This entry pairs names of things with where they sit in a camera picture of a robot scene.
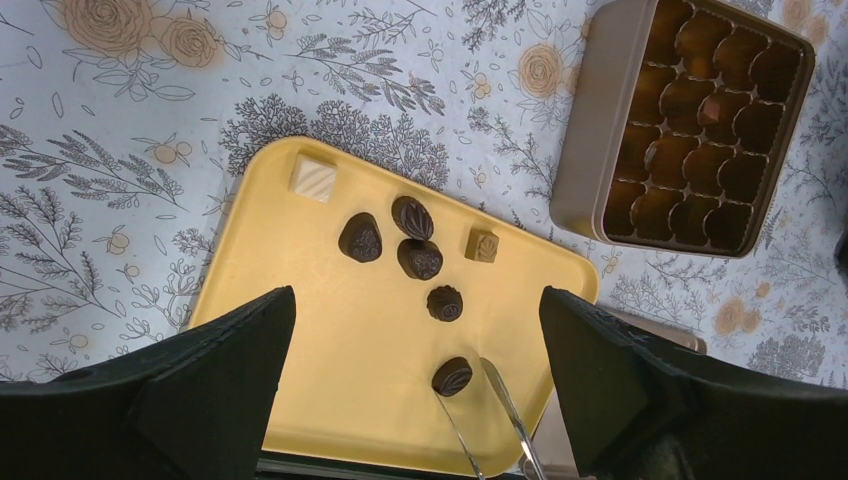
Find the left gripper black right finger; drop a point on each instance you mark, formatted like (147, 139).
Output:
(637, 406)

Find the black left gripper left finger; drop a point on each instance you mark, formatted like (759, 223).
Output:
(193, 406)

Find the rose gold tin lid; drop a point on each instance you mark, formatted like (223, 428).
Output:
(550, 438)

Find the white handled metal tongs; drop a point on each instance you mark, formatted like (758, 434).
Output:
(485, 418)

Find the dark leaf chocolate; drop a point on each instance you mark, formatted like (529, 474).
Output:
(360, 238)
(452, 377)

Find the tan round chocolate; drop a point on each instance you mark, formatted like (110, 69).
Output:
(710, 112)

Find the tan square chocolate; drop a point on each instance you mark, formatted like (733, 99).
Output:
(482, 246)

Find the white square chocolate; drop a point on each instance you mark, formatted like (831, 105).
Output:
(313, 179)

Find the dark ridged chocolate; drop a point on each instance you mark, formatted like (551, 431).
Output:
(420, 259)

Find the dark oval chocolate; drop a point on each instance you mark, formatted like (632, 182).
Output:
(412, 218)

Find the gold chocolate box tin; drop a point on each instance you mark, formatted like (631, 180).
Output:
(637, 169)

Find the yellow plastic tray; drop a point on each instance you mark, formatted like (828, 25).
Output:
(355, 385)

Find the floral patterned table mat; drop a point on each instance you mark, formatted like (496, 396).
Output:
(126, 125)

